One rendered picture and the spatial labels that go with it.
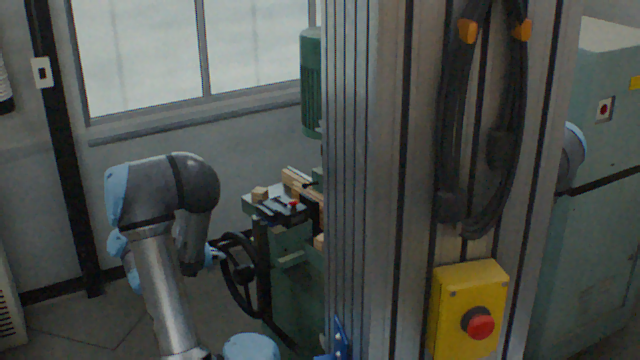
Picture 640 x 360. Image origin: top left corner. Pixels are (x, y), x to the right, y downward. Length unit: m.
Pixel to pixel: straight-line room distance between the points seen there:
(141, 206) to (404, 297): 0.59
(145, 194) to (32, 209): 1.96
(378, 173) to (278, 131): 2.66
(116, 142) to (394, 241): 2.43
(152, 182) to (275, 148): 2.20
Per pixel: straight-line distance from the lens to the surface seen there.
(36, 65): 2.80
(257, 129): 3.29
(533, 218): 0.83
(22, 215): 3.15
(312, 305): 1.99
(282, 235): 1.83
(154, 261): 1.23
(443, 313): 0.78
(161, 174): 1.22
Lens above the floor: 1.91
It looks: 27 degrees down
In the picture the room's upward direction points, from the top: 1 degrees counter-clockwise
